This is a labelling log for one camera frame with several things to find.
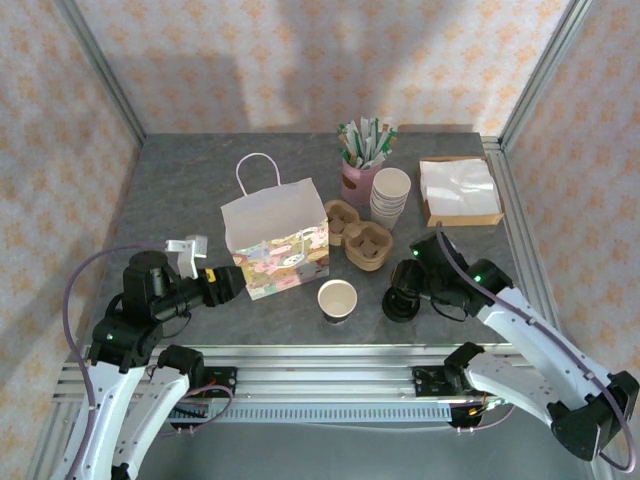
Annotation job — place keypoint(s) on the patterned paper gift bag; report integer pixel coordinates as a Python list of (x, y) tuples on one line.
[(275, 215)]

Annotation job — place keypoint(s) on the black sleeved coffee cup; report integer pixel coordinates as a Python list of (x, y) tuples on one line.
[(337, 300)]

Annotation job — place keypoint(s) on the brown cardboard cup carrier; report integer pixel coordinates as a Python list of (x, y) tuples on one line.
[(337, 210), (367, 247)]

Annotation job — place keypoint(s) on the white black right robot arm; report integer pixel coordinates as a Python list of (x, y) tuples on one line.
[(530, 330)]

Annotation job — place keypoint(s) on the brown cardboard napkin box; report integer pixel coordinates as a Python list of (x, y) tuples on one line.
[(465, 221)]

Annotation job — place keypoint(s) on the beige paper cup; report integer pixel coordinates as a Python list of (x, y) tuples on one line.
[(387, 204), (385, 216), (386, 210), (385, 225)]

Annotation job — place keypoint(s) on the white paper napkins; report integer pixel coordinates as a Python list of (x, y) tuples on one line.
[(460, 185)]

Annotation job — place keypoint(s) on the stack of white paper cups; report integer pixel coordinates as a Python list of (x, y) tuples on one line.
[(392, 182)]

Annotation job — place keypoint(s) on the pink stick holder cup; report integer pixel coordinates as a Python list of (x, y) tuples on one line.
[(355, 185)]

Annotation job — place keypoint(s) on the white green sugar stick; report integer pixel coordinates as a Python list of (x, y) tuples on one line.
[(386, 140), (359, 135), (371, 135), (346, 137)]

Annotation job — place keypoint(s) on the brown paper sugar stick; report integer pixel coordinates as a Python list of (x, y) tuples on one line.
[(346, 152)]

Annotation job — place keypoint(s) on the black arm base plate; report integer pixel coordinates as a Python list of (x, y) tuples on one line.
[(222, 382), (427, 382)]

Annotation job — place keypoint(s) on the aluminium side rail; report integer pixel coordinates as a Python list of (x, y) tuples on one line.
[(520, 225)]

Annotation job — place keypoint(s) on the long aluminium base rail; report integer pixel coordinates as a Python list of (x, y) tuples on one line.
[(325, 375)]

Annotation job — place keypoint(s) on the aluminium frame post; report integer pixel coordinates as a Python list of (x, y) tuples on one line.
[(545, 75), (105, 75)]

